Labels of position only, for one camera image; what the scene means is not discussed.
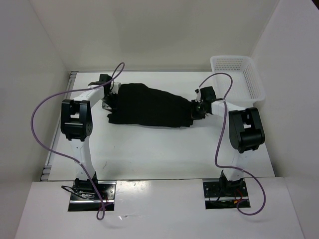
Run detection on black shorts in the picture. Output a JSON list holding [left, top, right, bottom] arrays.
[[108, 83, 193, 128]]

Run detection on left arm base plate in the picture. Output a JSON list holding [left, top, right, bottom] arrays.
[[61, 181, 116, 212]]

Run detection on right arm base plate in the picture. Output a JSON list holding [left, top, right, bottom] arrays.
[[203, 180, 251, 210]]

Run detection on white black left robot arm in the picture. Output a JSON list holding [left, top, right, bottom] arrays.
[[60, 74, 121, 200]]

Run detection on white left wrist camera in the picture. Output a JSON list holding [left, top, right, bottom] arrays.
[[110, 81, 121, 95]]

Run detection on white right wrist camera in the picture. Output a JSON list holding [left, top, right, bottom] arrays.
[[195, 88, 202, 103]]

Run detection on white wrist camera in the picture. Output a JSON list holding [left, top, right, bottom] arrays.
[[195, 88, 202, 103], [110, 81, 121, 95]]

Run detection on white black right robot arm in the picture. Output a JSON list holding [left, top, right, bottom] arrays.
[[191, 86, 265, 196]]

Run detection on white plastic mesh basket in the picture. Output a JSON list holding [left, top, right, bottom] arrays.
[[210, 55, 266, 105]]

